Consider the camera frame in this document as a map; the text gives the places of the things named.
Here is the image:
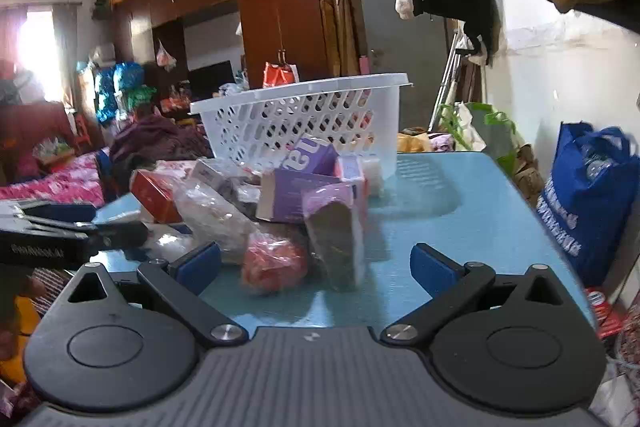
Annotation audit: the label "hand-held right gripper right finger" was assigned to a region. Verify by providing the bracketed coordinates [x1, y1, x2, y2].
[380, 243, 572, 349]

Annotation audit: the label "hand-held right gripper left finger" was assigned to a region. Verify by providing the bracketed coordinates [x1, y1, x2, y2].
[64, 241, 249, 349]

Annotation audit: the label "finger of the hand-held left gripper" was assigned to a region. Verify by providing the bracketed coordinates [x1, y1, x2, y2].
[14, 202, 98, 224]
[95, 221, 152, 253]

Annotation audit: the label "red box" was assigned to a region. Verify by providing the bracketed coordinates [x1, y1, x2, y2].
[130, 169, 184, 224]

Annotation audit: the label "clear plastic bag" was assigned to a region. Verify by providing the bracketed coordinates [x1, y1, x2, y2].
[175, 179, 262, 264]

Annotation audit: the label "purple packet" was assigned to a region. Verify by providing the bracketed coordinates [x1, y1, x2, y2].
[302, 183, 370, 293]

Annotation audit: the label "plain purple box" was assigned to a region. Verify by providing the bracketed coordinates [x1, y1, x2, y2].
[256, 168, 353, 224]

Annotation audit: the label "purple box white lettering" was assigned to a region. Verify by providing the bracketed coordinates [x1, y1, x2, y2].
[281, 134, 340, 178]

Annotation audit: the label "white plastic basket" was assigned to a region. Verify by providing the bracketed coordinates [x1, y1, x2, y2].
[189, 73, 415, 182]

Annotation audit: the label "pink floral blanket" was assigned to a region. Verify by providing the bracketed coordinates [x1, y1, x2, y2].
[0, 152, 107, 208]

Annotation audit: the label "person's patterned clothing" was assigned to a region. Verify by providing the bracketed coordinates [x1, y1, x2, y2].
[0, 267, 71, 423]

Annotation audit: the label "purple striped clothing pile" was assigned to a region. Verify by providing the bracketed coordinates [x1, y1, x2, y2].
[110, 113, 212, 168]

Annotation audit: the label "pink white box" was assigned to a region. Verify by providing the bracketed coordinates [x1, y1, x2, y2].
[334, 154, 368, 198]

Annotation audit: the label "blue plastic bag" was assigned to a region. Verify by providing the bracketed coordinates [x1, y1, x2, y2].
[94, 62, 147, 124]

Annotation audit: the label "green bag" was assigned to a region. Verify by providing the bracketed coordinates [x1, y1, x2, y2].
[439, 102, 522, 174]

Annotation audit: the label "bright window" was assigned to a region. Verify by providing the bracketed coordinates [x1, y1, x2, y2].
[22, 9, 67, 104]

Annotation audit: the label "dark curtain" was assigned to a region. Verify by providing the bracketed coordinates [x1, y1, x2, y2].
[52, 4, 80, 110]

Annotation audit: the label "blue tote bag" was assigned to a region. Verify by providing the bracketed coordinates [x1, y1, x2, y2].
[536, 122, 640, 289]

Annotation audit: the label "red printed packet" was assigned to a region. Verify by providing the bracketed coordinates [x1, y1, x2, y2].
[584, 287, 627, 340]

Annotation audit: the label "black television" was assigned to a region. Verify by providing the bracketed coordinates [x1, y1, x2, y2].
[187, 60, 236, 100]

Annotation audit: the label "pink hanging plastic bag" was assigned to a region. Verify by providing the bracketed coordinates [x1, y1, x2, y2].
[155, 39, 178, 68]

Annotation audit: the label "metal crutches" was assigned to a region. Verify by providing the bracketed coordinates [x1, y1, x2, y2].
[429, 32, 472, 134]

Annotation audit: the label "orange white plastic bag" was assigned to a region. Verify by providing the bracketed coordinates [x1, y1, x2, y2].
[263, 62, 300, 90]

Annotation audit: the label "grey door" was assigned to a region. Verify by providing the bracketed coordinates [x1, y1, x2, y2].
[344, 0, 452, 132]

